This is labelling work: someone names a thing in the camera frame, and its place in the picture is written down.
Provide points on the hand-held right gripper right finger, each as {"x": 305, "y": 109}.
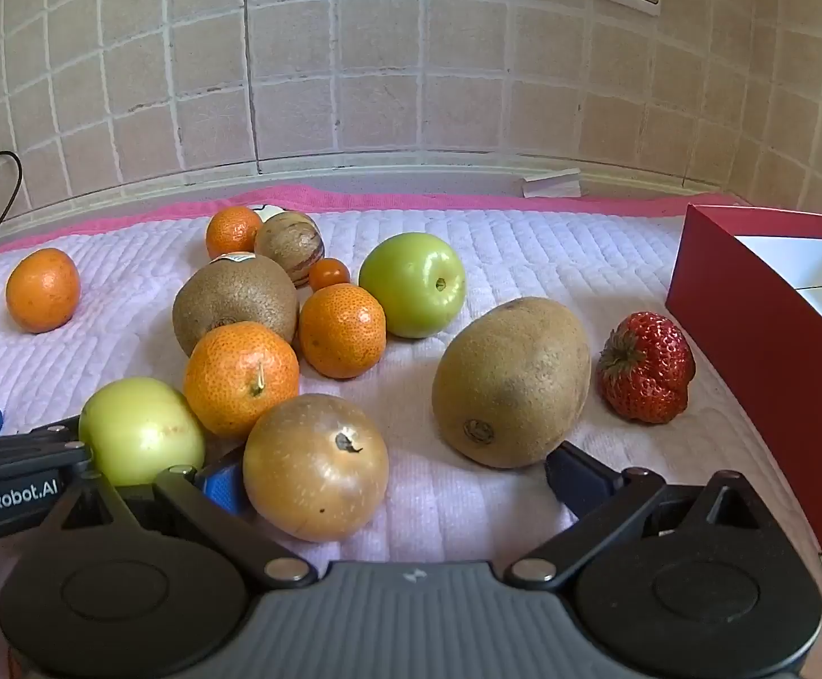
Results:
{"x": 572, "y": 475}

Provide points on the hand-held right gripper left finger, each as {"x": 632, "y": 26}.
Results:
{"x": 223, "y": 489}

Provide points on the smooth brown passion fruit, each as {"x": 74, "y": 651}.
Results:
{"x": 315, "y": 470}

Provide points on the yellow-green apple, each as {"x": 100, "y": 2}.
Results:
{"x": 138, "y": 431}

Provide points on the mandarin with stem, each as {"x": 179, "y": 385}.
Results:
{"x": 237, "y": 382}

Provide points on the large brown kiwi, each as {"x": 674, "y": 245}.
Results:
{"x": 513, "y": 382}

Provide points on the red strawberry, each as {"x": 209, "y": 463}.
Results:
{"x": 647, "y": 368}

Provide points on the orange mandarin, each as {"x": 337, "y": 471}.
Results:
{"x": 43, "y": 290}
{"x": 342, "y": 331}
{"x": 232, "y": 232}

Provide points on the kiwi with label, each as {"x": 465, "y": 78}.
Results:
{"x": 234, "y": 300}

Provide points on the red cardboard box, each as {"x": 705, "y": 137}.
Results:
{"x": 750, "y": 346}

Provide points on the bright green apple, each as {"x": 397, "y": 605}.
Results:
{"x": 411, "y": 283}

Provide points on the striped brown passion fruit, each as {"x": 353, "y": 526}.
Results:
{"x": 290, "y": 244}

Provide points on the folded white paper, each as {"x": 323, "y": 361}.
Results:
{"x": 552, "y": 184}

